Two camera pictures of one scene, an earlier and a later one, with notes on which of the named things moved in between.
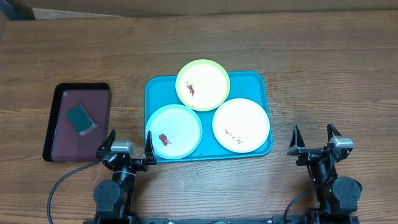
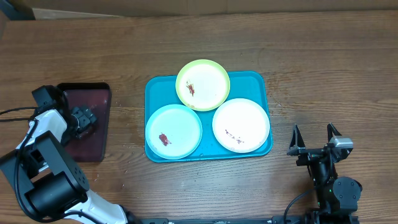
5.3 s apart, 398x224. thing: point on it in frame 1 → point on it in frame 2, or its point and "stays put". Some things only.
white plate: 240,125 stays put
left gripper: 141,165 → 86,117
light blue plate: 176,131 stays put
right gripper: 309,154 stays put
